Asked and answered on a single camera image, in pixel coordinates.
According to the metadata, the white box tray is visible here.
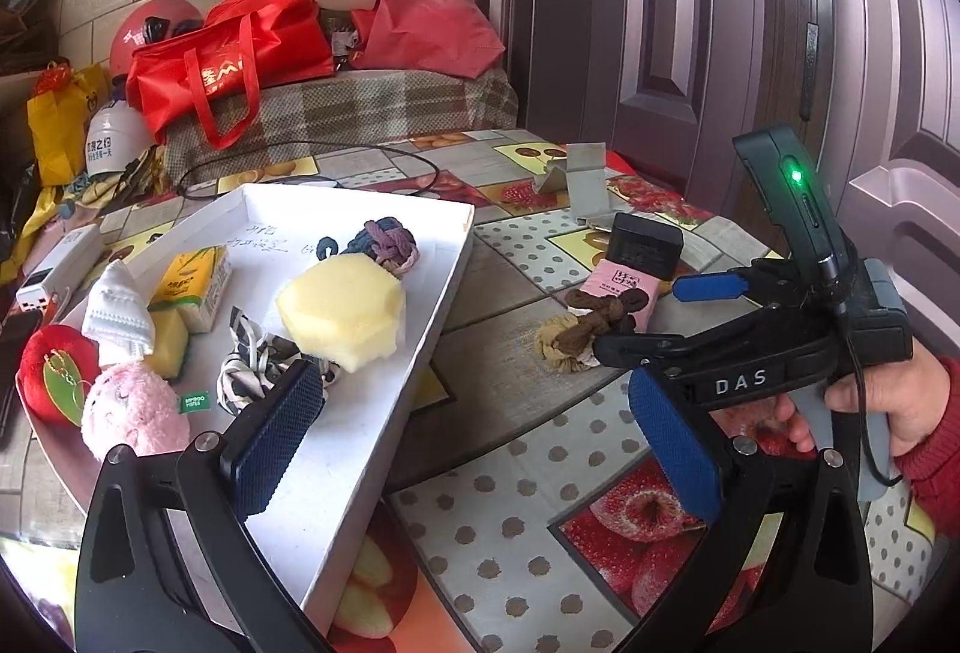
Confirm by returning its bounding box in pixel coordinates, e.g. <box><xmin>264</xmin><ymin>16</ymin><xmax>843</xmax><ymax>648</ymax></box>
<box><xmin>125</xmin><ymin>183</ymin><xmax>475</xmax><ymax>630</ymax></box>

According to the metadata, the yellow tissue pack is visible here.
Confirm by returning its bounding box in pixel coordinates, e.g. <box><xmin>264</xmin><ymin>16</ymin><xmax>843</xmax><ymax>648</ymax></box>
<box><xmin>148</xmin><ymin>245</ymin><xmax>233</xmax><ymax>334</ymax></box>

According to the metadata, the red sleeve forearm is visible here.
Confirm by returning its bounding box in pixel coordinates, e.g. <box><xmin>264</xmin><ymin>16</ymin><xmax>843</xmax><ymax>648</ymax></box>
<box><xmin>895</xmin><ymin>359</ymin><xmax>960</xmax><ymax>539</ymax></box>

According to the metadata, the white helmet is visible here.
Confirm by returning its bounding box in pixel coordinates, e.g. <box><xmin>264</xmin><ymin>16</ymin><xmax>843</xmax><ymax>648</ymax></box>
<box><xmin>85</xmin><ymin>100</ymin><xmax>155</xmax><ymax>176</ymax></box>

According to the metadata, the grey purple knotted rope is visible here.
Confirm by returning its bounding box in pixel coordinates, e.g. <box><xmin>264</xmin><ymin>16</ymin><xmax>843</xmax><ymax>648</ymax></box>
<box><xmin>314</xmin><ymin>214</ymin><xmax>422</xmax><ymax>280</ymax></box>

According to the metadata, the black cube charger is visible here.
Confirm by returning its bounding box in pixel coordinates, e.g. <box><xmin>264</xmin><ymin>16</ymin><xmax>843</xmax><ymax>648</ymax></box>
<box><xmin>605</xmin><ymin>212</ymin><xmax>683</xmax><ymax>281</ymax></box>

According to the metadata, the pale yellow foam block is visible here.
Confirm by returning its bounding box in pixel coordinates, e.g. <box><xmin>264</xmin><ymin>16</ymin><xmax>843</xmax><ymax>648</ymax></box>
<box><xmin>275</xmin><ymin>253</ymin><xmax>405</xmax><ymax>373</ymax></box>

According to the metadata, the person right hand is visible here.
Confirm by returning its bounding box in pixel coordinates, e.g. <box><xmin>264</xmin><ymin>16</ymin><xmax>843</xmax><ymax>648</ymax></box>
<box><xmin>775</xmin><ymin>339</ymin><xmax>952</xmax><ymax>458</ymax></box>

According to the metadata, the red apple plush toy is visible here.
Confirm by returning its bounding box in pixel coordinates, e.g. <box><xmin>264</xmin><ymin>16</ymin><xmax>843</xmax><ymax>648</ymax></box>
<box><xmin>18</xmin><ymin>325</ymin><xmax>99</xmax><ymax>427</ymax></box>

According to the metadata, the yellow shopping bag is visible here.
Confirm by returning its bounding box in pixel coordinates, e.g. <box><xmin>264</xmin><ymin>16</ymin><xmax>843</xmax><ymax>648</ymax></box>
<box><xmin>26</xmin><ymin>63</ymin><xmax>109</xmax><ymax>187</ymax></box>

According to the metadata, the fruit pattern tablecloth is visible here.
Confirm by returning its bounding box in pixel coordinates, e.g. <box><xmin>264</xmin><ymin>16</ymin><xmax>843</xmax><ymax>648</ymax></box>
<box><xmin>0</xmin><ymin>126</ymin><xmax>950</xmax><ymax>653</ymax></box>

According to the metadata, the white power bank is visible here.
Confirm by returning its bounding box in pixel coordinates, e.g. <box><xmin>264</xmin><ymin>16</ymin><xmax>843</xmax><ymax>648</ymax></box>
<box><xmin>14</xmin><ymin>224</ymin><xmax>104</xmax><ymax>311</ymax></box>

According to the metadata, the dark red cloth bag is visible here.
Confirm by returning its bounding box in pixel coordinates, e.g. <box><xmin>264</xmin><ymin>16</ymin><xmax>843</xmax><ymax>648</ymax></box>
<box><xmin>350</xmin><ymin>0</ymin><xmax>506</xmax><ymax>79</ymax></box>

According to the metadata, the yellow green sponge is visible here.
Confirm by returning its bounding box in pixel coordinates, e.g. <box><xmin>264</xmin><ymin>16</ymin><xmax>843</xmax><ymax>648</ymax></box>
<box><xmin>145</xmin><ymin>310</ymin><xmax>190</xmax><ymax>380</ymax></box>

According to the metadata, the black cable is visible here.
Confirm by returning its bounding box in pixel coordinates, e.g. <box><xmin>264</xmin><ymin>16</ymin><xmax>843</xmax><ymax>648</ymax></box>
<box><xmin>172</xmin><ymin>139</ymin><xmax>443</xmax><ymax>203</ymax></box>

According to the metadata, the red tote bag with handles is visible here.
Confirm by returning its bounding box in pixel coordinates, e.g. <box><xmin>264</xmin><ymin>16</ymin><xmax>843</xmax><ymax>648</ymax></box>
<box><xmin>125</xmin><ymin>0</ymin><xmax>335</xmax><ymax>151</ymax></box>

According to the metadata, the grey metal phone stand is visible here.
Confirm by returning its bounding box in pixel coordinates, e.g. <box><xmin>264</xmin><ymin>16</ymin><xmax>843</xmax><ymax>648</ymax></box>
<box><xmin>534</xmin><ymin>143</ymin><xmax>613</xmax><ymax>226</ymax></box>

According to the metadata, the black smartphone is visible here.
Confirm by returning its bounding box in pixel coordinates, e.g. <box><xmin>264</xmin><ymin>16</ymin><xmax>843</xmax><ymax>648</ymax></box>
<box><xmin>0</xmin><ymin>310</ymin><xmax>43</xmax><ymax>437</ymax></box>

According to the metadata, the cow print fabric pouch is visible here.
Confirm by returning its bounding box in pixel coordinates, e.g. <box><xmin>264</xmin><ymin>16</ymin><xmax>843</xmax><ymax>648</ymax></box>
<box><xmin>215</xmin><ymin>307</ymin><xmax>342</xmax><ymax>416</ymax></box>

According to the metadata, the red helmet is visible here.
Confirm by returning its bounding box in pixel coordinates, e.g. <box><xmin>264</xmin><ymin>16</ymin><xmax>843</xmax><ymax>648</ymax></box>
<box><xmin>109</xmin><ymin>0</ymin><xmax>203</xmax><ymax>76</ymax></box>

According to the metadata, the pink plush toy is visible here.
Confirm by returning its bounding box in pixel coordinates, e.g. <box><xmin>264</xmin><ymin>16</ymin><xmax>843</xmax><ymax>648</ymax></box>
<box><xmin>82</xmin><ymin>362</ymin><xmax>212</xmax><ymax>463</ymax></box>

